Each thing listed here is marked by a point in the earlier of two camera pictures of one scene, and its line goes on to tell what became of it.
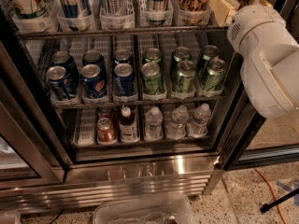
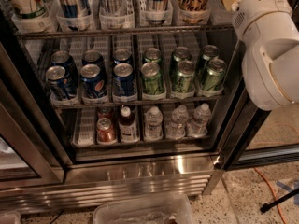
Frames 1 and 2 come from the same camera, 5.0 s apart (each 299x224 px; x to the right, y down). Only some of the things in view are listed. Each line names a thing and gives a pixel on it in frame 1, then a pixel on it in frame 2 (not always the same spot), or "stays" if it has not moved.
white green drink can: [26, 2] stays
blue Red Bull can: [158, 4] stays
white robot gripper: [242, 32] to [249, 14]
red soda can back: [106, 112] stays
